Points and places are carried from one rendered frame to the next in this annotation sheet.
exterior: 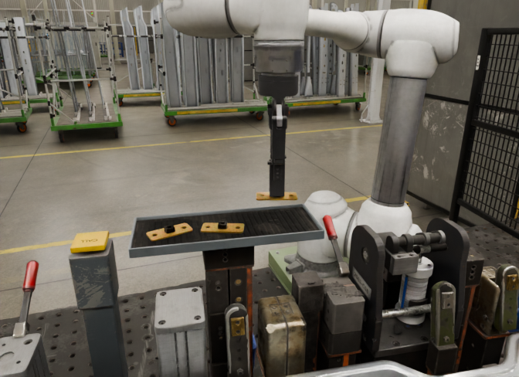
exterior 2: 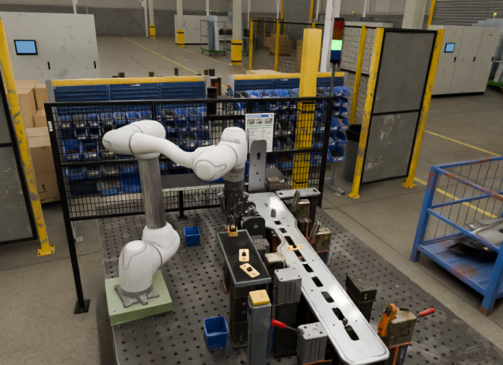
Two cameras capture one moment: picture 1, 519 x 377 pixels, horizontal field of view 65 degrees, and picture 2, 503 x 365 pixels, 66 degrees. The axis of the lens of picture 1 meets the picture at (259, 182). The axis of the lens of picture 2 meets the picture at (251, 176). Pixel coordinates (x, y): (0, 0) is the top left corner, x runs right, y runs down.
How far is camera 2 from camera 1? 1.71 m
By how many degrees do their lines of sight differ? 86
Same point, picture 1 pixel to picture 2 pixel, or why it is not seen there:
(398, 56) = not seen: hidden behind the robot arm
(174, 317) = (296, 274)
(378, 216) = (168, 232)
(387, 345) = not seen: hidden behind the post
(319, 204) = (144, 250)
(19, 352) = (311, 327)
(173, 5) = (221, 169)
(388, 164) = (161, 204)
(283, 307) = (274, 256)
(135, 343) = not seen: outside the picture
